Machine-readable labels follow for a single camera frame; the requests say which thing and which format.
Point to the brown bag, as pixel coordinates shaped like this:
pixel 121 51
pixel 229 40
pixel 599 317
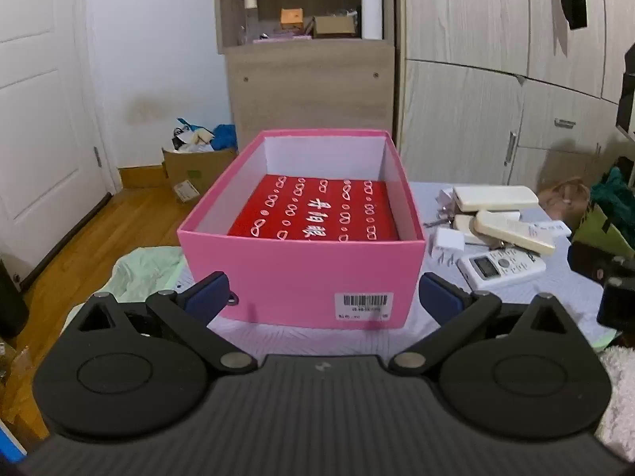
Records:
pixel 563 201

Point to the clear bottle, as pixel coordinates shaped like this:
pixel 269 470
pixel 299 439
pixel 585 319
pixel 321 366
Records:
pixel 250 20

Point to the cream remote with display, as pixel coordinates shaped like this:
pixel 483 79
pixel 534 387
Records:
pixel 516 235

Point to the white rectangular case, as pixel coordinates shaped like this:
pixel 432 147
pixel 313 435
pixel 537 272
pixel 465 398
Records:
pixel 496 197

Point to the dark flat panel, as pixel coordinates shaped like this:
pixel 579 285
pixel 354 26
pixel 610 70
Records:
pixel 627 94

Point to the small orange box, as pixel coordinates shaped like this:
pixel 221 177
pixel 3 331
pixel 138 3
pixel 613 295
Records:
pixel 291 19

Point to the olive green bag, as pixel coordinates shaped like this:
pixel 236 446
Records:
pixel 598 230

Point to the white card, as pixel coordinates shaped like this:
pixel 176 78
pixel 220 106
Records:
pixel 555 229

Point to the pale green cloth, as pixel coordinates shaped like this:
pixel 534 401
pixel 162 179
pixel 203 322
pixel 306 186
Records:
pixel 144 267

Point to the blue cloth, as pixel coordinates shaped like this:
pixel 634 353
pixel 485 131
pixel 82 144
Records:
pixel 224 136

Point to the teal cloth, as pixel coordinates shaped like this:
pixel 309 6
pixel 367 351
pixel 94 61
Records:
pixel 615 193

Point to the white door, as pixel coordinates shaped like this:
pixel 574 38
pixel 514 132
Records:
pixel 44 109

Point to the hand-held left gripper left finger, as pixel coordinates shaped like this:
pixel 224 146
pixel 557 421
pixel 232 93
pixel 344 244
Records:
pixel 211 295

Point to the blue plastic item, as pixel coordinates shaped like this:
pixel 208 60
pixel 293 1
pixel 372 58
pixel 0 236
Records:
pixel 11 444

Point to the white remote control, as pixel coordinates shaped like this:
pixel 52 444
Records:
pixel 516 267

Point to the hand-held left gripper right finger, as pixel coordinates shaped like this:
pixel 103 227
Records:
pixel 441 297

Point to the white paper towel roll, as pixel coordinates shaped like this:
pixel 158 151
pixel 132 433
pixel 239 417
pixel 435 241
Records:
pixel 371 10

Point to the pink cardboard box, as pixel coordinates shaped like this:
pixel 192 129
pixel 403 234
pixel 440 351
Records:
pixel 297 272

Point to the pink flat items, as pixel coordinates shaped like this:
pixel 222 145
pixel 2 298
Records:
pixel 280 37

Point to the small brown cardboard box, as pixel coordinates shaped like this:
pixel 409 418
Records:
pixel 335 27

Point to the wooden shelf cabinet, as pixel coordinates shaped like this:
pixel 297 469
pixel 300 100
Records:
pixel 307 89

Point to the white charger adapter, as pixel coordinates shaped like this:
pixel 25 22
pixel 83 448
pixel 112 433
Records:
pixel 449 242

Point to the pale fluffy garment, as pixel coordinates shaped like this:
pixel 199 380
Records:
pixel 617 396

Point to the cardboard box with clutter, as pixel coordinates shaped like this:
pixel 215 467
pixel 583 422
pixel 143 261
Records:
pixel 198 171

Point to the metal keys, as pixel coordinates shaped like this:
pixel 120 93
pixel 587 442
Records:
pixel 439 222

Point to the pale wooden wardrobe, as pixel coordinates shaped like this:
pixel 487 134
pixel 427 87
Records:
pixel 466 84

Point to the red printed sheet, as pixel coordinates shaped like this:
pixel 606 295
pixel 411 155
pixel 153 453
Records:
pixel 317 208

